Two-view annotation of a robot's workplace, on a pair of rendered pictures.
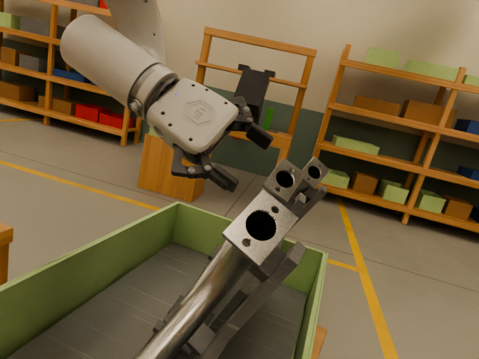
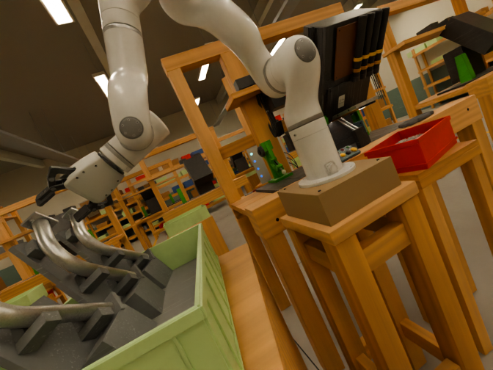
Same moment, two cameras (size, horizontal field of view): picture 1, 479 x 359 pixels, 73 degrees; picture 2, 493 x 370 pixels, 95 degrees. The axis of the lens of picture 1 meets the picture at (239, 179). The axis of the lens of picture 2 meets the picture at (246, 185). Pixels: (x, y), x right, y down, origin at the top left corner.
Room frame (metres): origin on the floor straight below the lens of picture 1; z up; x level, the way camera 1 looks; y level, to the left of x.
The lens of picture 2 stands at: (1.14, 0.14, 1.10)
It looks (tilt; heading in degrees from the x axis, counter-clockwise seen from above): 5 degrees down; 154
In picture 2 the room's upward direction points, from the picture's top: 25 degrees counter-clockwise
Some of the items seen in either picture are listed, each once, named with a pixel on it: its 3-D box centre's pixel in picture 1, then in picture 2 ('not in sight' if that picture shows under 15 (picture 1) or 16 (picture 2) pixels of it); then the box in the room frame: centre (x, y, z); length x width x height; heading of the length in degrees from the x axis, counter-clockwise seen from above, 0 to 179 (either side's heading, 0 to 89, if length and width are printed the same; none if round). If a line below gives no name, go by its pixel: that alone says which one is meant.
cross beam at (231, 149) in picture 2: not in sight; (291, 122); (-0.28, 1.42, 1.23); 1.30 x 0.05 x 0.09; 77
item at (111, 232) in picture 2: not in sight; (128, 215); (-9.73, -0.27, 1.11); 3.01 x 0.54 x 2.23; 81
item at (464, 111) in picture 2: not in sight; (374, 158); (0.35, 1.28, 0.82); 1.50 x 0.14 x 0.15; 77
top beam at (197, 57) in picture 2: not in sight; (260, 37); (-0.21, 1.41, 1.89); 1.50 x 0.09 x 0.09; 77
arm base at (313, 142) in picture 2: not in sight; (315, 150); (0.58, 0.69, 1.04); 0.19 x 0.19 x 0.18
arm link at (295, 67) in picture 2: not in sight; (297, 84); (0.62, 0.69, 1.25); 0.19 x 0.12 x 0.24; 170
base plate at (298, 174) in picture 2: not in sight; (337, 155); (0.08, 1.34, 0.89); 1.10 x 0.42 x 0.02; 77
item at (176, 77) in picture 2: not in sight; (288, 103); (-0.21, 1.41, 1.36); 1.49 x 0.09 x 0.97; 77
